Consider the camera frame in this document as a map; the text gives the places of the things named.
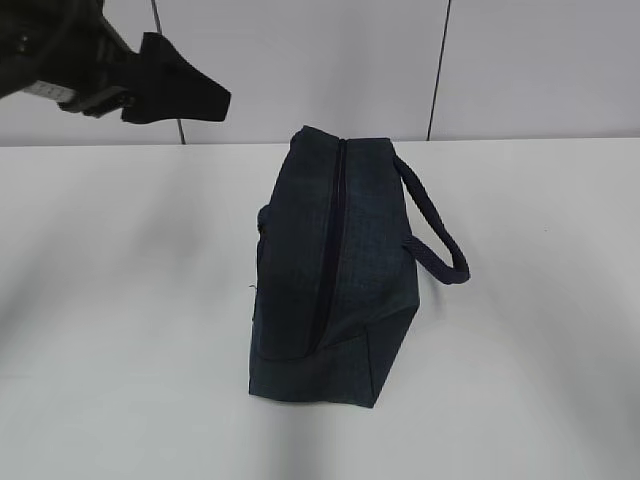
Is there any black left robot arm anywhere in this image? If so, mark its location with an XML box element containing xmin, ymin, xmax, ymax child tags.
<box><xmin>1</xmin><ymin>1</ymin><xmax>232</xmax><ymax>125</ymax></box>

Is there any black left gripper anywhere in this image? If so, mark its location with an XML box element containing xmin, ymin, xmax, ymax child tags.
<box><xmin>29</xmin><ymin>9</ymin><xmax>231</xmax><ymax>124</ymax></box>

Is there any navy blue lunch bag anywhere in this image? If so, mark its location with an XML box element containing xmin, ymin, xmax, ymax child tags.
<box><xmin>248</xmin><ymin>126</ymin><xmax>470</xmax><ymax>408</ymax></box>

